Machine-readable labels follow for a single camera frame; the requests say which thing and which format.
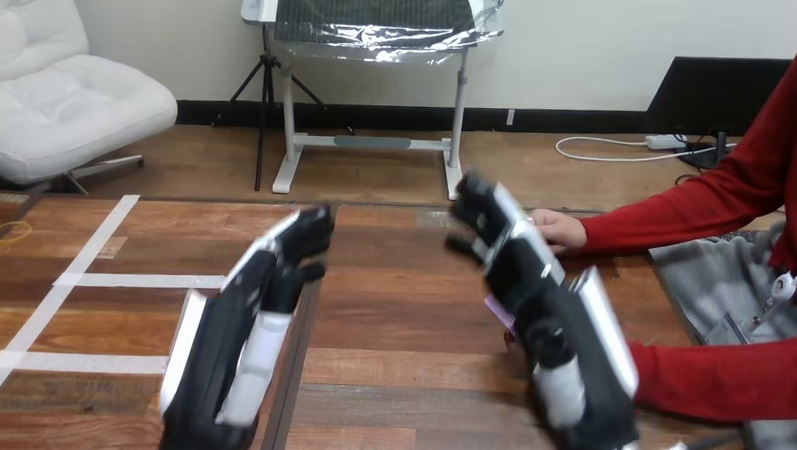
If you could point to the person's hand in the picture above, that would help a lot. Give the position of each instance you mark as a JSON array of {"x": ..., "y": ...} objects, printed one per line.
[{"x": 561, "y": 228}]

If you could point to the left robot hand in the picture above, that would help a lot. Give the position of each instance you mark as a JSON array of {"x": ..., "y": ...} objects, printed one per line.
[{"x": 212, "y": 349}]

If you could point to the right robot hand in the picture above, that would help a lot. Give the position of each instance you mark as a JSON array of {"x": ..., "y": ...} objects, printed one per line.
[{"x": 567, "y": 335}]

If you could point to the person's forearm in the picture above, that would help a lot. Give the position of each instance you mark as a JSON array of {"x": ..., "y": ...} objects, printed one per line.
[
  {"x": 677, "y": 213},
  {"x": 731, "y": 378}
]

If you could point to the purple block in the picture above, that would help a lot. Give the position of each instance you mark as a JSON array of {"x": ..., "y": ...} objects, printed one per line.
[{"x": 500, "y": 313}]

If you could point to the white power strip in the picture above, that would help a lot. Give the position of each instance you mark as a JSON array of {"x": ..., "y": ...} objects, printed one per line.
[{"x": 665, "y": 141}]

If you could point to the dark screen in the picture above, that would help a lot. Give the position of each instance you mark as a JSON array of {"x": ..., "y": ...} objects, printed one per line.
[{"x": 708, "y": 95}]

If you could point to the white desk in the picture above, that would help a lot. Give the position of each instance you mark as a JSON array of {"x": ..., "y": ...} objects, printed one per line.
[{"x": 289, "y": 133}]

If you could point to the black tripod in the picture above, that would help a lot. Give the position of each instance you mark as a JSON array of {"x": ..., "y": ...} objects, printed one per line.
[{"x": 264, "y": 106}]

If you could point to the foil sheet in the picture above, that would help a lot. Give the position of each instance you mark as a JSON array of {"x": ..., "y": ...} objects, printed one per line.
[{"x": 378, "y": 44}]

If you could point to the dark ribbed mat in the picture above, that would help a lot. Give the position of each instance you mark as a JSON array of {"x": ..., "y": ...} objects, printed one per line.
[{"x": 373, "y": 10}]

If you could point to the white cushioned chair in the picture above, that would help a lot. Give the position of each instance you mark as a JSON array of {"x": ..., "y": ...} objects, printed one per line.
[{"x": 51, "y": 99}]

